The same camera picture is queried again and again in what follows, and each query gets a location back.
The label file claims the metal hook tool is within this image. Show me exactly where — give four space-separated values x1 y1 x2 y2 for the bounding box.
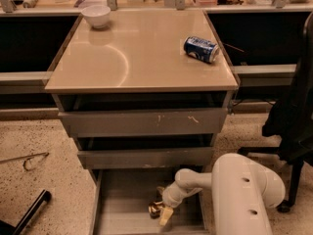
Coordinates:
0 152 49 171

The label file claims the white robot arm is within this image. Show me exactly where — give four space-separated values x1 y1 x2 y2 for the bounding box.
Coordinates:
159 153 286 235

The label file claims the white bowl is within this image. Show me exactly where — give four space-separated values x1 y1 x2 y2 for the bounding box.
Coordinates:
81 5 111 28

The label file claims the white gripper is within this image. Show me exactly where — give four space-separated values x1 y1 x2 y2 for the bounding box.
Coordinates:
156 182 186 226

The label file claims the grey bottom drawer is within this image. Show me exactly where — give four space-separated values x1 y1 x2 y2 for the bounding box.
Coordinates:
88 168 208 235

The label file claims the grey drawer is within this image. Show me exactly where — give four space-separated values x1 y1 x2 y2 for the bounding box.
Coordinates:
77 147 213 169
88 168 208 235
59 108 227 138

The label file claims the grey middle drawer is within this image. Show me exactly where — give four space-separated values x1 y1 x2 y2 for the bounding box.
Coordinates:
77 147 213 169

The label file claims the black office chair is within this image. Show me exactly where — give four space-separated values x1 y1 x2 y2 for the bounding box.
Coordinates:
238 13 313 212

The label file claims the blue soda can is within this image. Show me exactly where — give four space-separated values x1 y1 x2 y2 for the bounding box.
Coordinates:
184 36 219 64

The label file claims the grey top drawer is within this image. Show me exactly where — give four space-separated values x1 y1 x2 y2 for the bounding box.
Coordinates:
59 108 227 138

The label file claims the grey drawer cabinet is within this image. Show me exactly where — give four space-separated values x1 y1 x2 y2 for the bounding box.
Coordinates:
44 9 240 235

